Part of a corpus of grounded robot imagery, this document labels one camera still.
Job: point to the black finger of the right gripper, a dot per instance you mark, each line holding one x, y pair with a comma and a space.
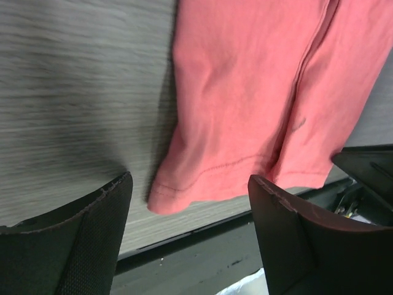
370, 166

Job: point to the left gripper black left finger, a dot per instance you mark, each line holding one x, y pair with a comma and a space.
70, 250

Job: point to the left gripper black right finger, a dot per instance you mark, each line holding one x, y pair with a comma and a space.
306, 249

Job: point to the salmon pink t-shirt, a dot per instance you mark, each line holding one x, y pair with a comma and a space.
269, 88

